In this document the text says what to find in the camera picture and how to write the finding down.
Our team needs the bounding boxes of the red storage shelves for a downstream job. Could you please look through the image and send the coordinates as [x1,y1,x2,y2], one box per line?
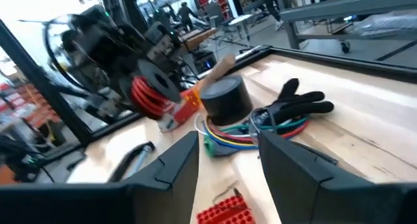
[194,0,233,20]

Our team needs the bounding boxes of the grey office chair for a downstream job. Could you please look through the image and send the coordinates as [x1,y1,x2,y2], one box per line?
[204,1,236,40]

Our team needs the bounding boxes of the black work glove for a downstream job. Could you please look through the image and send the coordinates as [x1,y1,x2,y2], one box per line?
[260,77,336,127]

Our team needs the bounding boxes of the wooden-handled hammer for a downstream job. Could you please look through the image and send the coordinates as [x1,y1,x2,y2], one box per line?
[197,53,237,92]

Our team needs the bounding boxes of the clear plastic bag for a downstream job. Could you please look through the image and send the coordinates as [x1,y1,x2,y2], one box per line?
[352,11,417,40]

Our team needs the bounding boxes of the yellow wire coil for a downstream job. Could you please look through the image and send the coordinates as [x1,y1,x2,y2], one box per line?
[206,122,259,147]

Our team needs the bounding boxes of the black C-clamp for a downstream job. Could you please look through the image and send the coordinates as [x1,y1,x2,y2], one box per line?
[106,140,157,184]

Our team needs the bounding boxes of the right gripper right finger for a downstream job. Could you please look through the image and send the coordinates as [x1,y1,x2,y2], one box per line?
[258,130,417,224]

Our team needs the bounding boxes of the small white table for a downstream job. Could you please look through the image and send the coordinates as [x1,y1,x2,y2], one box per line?
[227,13,255,49]

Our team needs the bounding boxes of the black duct tape roll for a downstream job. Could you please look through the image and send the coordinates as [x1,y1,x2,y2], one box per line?
[199,74,254,127]

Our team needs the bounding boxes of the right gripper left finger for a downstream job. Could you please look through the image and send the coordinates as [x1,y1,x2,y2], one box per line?
[0,131,200,224]

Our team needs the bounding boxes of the person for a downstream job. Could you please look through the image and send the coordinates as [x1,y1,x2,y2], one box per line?
[177,1,200,33]
[263,0,287,32]

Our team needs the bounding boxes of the green wire coil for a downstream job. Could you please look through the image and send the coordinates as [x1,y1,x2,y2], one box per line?
[203,115,310,159]

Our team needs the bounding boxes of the white wire coil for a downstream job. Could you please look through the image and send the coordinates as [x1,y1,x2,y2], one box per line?
[194,113,211,137]

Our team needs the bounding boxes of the red bit holder block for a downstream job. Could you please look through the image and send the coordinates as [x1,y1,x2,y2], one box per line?
[195,194,257,224]

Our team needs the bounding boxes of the black aluminium table frame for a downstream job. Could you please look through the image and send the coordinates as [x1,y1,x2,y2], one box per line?
[0,18,417,147]

